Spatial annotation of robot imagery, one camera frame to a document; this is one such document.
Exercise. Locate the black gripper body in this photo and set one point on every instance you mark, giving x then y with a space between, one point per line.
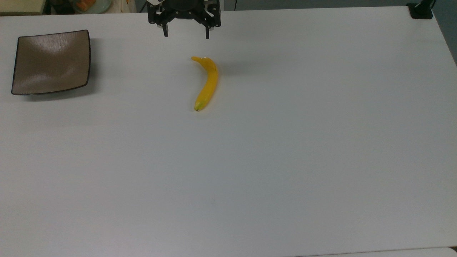
185 6

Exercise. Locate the brown square ceramic plate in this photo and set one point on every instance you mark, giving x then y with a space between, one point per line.
50 62

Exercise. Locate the black table clamp mount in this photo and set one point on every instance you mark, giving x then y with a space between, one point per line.
420 10

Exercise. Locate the yellow banana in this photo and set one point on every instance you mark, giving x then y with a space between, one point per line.
209 82

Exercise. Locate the wooden furniture top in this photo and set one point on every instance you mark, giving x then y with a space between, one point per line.
21 6

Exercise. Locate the pale bowl with orange food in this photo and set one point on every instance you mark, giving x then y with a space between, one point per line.
91 5

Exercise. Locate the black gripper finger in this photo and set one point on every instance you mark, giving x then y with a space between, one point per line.
213 18
157 17

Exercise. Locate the white plastic bag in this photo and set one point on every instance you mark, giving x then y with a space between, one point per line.
124 5

